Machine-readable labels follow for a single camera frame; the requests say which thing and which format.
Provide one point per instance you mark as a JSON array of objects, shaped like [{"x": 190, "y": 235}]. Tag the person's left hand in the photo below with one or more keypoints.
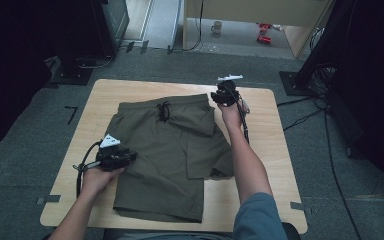
[{"x": 98, "y": 181}]

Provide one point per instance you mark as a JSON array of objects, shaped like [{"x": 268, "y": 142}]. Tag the grey mug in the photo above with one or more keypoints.
[{"x": 217, "y": 27}]

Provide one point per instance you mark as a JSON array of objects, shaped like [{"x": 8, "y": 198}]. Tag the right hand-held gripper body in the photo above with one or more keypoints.
[{"x": 227, "y": 90}]

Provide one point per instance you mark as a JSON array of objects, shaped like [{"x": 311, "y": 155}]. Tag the black curtain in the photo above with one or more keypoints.
[{"x": 10, "y": 60}]

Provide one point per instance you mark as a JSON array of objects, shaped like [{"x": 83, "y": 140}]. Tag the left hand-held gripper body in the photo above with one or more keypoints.
[{"x": 111, "y": 156}]

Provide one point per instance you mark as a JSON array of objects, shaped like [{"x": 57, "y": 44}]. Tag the black cabinet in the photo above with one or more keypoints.
[{"x": 111, "y": 23}]

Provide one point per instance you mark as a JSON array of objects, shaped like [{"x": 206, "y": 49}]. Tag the large red tool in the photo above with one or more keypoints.
[{"x": 264, "y": 39}]

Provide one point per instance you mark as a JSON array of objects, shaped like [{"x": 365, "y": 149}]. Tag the light wooden shelf unit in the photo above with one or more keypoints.
[{"x": 246, "y": 11}]

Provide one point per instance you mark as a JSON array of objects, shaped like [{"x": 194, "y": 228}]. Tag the person's right hand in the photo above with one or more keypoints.
[{"x": 231, "y": 115}]

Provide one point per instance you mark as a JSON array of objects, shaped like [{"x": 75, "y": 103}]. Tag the grey tape strip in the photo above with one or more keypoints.
[
  {"x": 48, "y": 199},
  {"x": 298, "y": 206}
]

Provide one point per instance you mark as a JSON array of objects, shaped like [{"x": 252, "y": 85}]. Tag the olive green shorts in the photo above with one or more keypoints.
[{"x": 166, "y": 156}]

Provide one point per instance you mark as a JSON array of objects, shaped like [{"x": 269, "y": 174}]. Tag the black stand base plate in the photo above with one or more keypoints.
[
  {"x": 293, "y": 85},
  {"x": 71, "y": 73}
]

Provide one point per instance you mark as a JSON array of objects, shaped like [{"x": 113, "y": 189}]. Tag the small red tool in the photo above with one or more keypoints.
[{"x": 265, "y": 26}]

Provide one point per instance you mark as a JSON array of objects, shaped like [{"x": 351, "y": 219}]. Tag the black metal stand column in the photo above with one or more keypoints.
[{"x": 323, "y": 36}]

